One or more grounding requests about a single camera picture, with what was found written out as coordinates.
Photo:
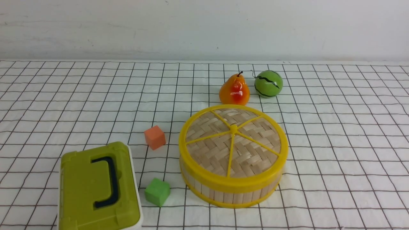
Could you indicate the yellow woven bamboo steamer lid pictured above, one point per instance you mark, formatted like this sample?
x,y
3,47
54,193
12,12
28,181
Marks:
x,y
233,149

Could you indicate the yellow bamboo steamer basket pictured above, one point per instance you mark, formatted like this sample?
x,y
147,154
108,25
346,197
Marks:
x,y
225,199

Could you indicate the orange red toy pear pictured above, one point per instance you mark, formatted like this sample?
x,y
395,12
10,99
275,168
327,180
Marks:
x,y
235,90

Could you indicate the orange foam cube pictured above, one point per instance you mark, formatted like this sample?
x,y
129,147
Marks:
x,y
155,137

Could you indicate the green toy watermelon ball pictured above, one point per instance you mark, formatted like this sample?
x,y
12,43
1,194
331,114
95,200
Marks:
x,y
268,84

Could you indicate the green foam cube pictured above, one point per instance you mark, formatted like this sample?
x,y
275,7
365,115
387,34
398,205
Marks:
x,y
157,192

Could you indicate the olive green lunch box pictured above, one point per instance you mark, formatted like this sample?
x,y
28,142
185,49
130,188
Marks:
x,y
98,190

